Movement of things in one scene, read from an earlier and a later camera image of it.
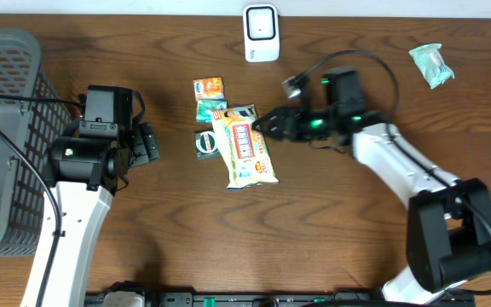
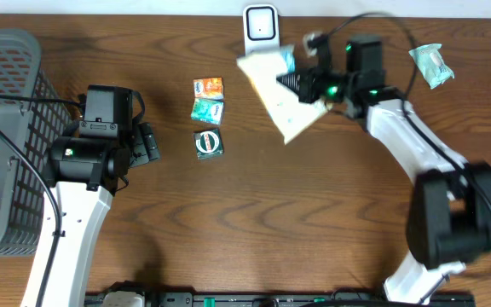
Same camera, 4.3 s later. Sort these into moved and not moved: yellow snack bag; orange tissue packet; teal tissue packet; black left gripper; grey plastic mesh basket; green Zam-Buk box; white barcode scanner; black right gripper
Moved: yellow snack bag; teal tissue packet; black right gripper
Not moved: green Zam-Buk box; white barcode scanner; orange tissue packet; grey plastic mesh basket; black left gripper
